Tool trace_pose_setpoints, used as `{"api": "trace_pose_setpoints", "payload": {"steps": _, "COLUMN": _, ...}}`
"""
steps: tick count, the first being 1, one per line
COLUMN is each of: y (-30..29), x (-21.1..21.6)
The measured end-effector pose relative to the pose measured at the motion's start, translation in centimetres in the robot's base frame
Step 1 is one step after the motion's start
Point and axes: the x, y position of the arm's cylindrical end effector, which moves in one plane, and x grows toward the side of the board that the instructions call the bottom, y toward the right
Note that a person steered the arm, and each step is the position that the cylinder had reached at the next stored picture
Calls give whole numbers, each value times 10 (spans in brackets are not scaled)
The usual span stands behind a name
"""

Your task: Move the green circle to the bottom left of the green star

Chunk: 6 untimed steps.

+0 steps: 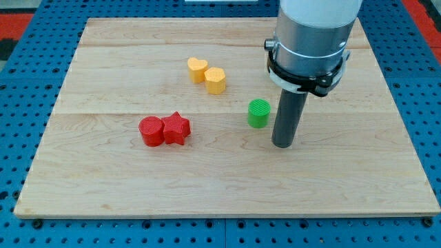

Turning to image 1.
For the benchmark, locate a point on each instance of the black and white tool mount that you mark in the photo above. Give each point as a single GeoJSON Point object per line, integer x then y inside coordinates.
{"type": "Point", "coordinates": [318, 85]}

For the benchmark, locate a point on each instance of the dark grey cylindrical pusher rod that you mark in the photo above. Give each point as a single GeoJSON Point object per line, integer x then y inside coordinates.
{"type": "Point", "coordinates": [290, 109]}

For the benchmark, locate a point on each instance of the green cylinder block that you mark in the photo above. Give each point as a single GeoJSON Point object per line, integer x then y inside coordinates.
{"type": "Point", "coordinates": [258, 113]}

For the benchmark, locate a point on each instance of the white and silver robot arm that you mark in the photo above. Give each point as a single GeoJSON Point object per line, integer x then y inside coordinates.
{"type": "Point", "coordinates": [307, 55]}

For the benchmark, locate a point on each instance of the red star block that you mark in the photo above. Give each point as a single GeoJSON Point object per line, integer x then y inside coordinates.
{"type": "Point", "coordinates": [176, 129]}

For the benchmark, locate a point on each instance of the yellow hexagon block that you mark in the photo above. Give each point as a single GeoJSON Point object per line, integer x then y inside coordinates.
{"type": "Point", "coordinates": [215, 80]}

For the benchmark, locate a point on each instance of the yellow heart block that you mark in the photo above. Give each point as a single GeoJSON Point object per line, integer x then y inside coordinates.
{"type": "Point", "coordinates": [196, 68]}

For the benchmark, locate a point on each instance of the light wooden board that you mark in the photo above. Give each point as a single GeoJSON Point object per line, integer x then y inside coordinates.
{"type": "Point", "coordinates": [351, 157]}

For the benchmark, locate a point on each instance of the red cylinder block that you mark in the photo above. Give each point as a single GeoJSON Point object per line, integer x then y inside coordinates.
{"type": "Point", "coordinates": [151, 129]}

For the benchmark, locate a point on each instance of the blue perforated metal base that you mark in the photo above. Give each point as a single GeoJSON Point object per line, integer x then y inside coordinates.
{"type": "Point", "coordinates": [33, 75]}

